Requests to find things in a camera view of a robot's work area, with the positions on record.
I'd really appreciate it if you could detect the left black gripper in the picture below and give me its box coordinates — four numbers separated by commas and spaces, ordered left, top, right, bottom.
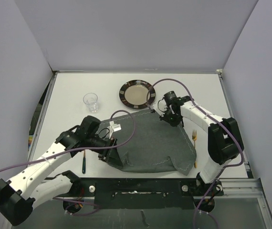
86, 135, 123, 168

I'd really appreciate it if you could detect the grey cloth placemat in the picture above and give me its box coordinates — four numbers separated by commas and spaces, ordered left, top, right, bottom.
112, 110, 197, 176

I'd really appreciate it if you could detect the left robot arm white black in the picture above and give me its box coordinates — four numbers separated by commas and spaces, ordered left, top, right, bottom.
0, 116, 122, 226

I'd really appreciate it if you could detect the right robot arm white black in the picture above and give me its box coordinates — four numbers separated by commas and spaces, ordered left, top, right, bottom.
160, 91, 244, 195

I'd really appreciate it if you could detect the dark rimmed dinner plate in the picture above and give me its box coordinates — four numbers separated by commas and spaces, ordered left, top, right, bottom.
119, 80, 156, 110

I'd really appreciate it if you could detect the gold fork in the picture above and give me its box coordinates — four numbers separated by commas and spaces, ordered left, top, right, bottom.
192, 129, 198, 168

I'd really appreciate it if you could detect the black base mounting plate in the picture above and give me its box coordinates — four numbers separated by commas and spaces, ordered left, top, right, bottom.
59, 178, 224, 209

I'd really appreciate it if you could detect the clear drinking glass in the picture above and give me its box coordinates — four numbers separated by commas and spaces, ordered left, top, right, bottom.
83, 93, 99, 113

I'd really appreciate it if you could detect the gold spoon green handle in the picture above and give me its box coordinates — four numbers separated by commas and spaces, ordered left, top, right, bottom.
82, 150, 86, 174

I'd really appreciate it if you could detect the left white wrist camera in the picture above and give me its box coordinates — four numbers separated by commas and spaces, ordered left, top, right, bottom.
109, 121, 121, 132

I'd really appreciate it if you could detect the aluminium frame rail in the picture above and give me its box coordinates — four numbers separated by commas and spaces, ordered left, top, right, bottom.
11, 177, 262, 199

